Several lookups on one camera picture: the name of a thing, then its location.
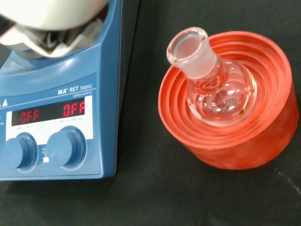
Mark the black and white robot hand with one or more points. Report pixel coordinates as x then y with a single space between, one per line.
51 14

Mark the red ribbed flask stand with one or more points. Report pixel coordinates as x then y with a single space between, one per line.
235 150

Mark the heater with blue base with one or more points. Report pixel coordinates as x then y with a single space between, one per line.
70 73

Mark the black bench cloth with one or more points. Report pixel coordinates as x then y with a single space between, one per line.
164 200

